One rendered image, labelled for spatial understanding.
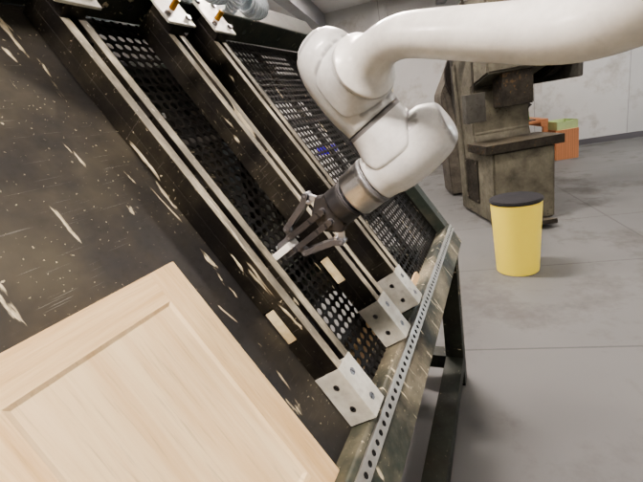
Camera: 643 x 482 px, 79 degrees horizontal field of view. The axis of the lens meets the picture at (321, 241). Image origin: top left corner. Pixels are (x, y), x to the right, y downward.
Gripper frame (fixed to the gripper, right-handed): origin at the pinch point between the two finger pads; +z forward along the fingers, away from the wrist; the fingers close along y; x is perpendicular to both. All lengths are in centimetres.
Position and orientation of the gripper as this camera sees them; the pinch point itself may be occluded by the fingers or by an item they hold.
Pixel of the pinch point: (283, 251)
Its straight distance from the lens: 83.6
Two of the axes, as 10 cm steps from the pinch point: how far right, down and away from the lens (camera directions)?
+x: -3.9, 3.4, -8.5
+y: -6.2, -7.9, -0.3
